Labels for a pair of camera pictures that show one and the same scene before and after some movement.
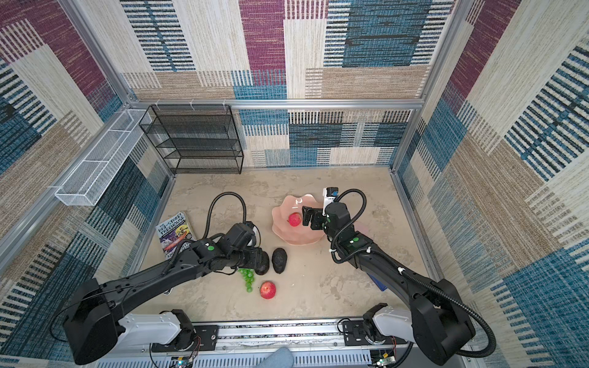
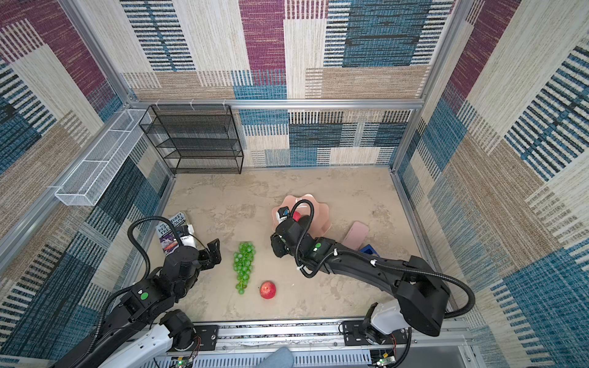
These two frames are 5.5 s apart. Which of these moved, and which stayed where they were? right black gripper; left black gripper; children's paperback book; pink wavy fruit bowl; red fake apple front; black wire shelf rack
Moved: left black gripper; right black gripper
Stayed: black wire shelf rack; red fake apple front; pink wavy fruit bowl; children's paperback book
